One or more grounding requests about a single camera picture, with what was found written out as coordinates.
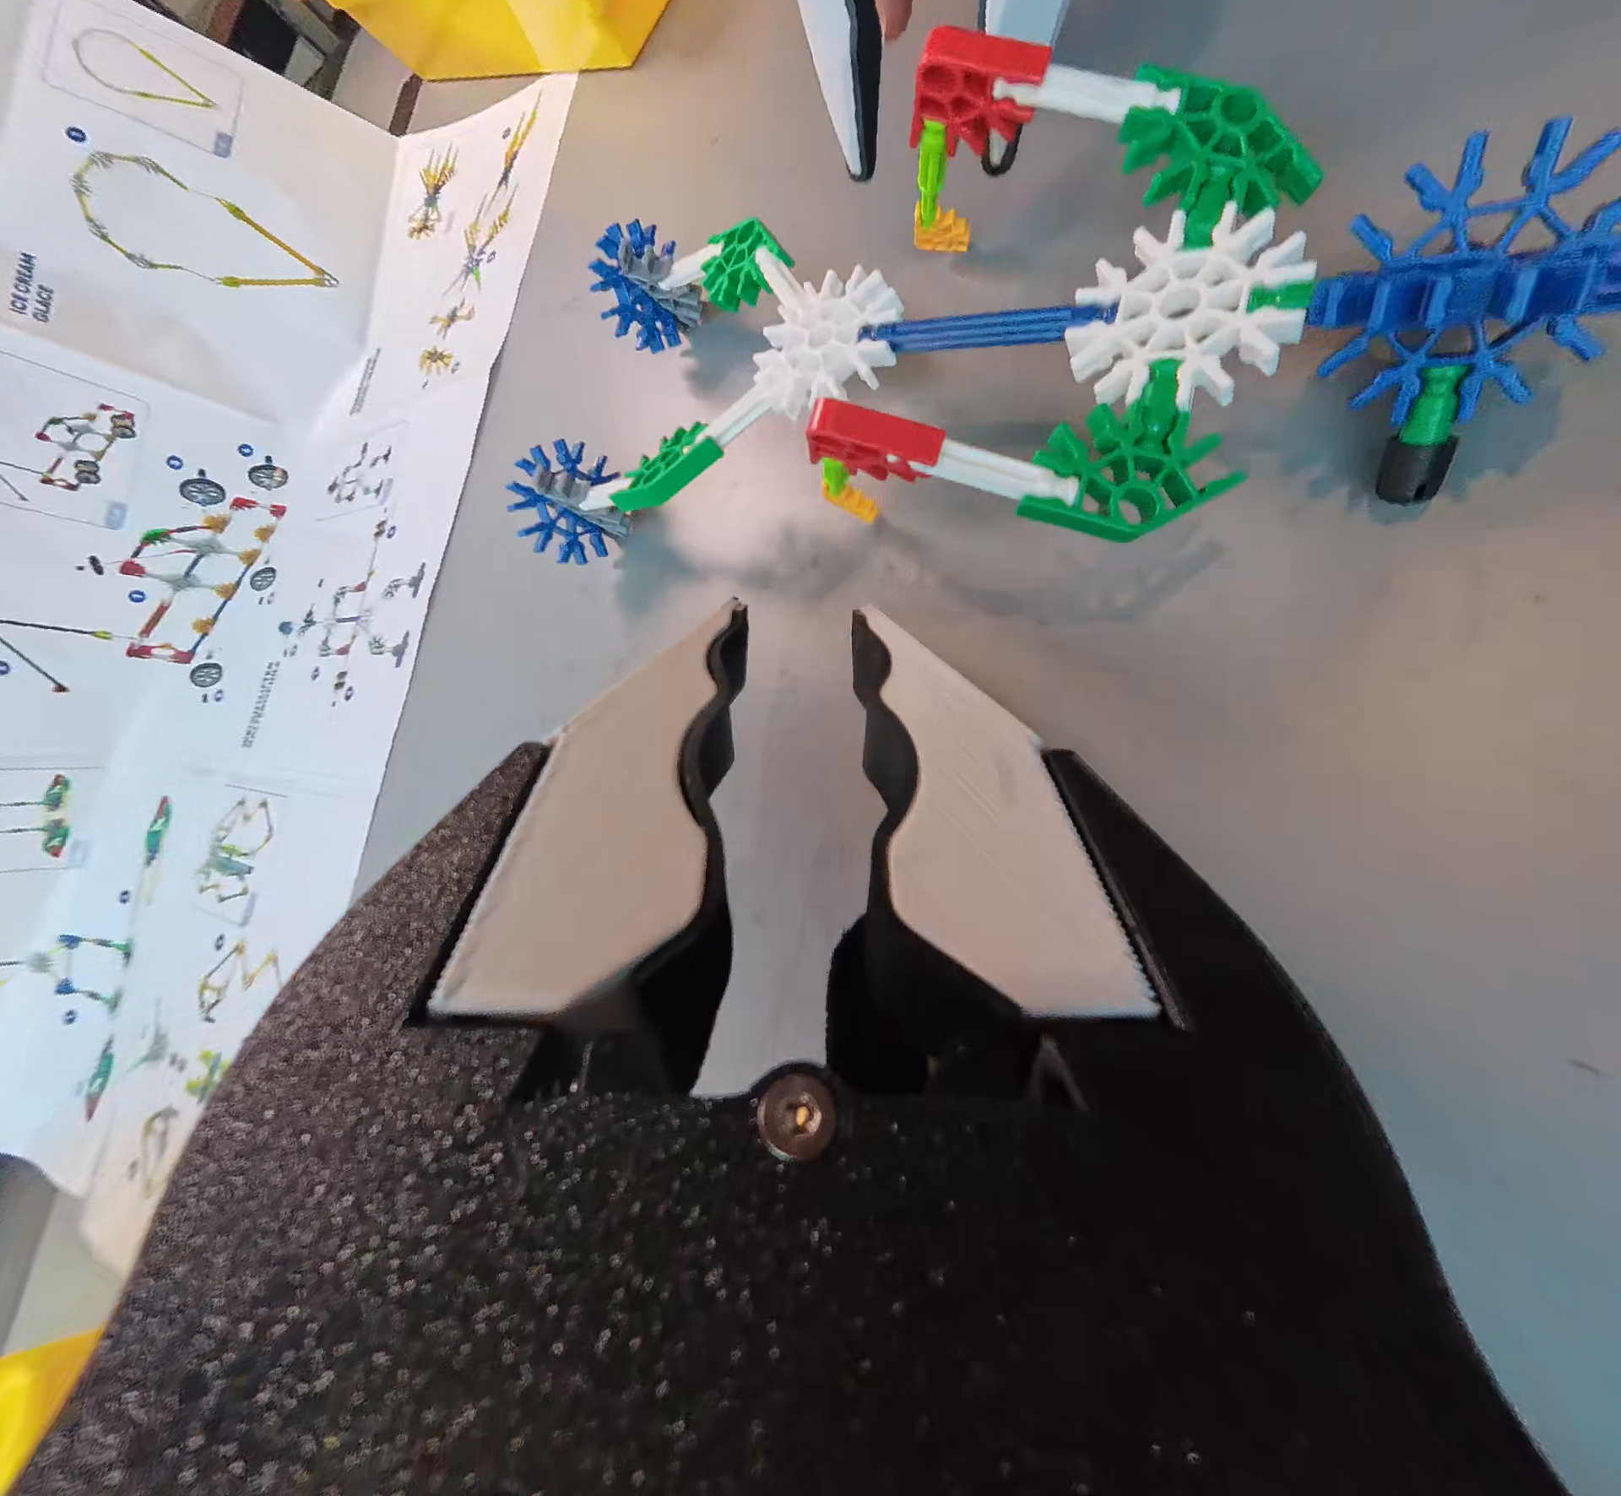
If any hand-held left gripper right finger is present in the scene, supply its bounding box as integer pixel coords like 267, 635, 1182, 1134
828, 602, 1167, 1096

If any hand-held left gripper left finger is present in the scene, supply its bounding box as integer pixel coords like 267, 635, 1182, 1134
430, 599, 752, 1096

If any multicoloured construction toy model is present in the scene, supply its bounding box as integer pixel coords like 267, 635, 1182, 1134
507, 26, 1621, 564

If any white instruction sheet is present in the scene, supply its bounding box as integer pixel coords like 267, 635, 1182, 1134
0, 0, 583, 1274

